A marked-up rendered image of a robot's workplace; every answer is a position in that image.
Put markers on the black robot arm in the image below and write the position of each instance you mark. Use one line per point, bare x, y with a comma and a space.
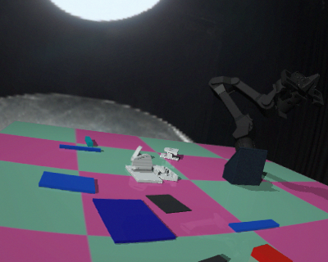
267, 104

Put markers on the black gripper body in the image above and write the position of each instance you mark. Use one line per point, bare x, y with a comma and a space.
295, 95

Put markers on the small black bar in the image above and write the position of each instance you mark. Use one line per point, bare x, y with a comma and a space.
216, 258

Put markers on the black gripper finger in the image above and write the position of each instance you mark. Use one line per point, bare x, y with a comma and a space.
305, 83
311, 89

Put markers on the red flat block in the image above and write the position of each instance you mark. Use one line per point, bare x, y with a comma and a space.
267, 253

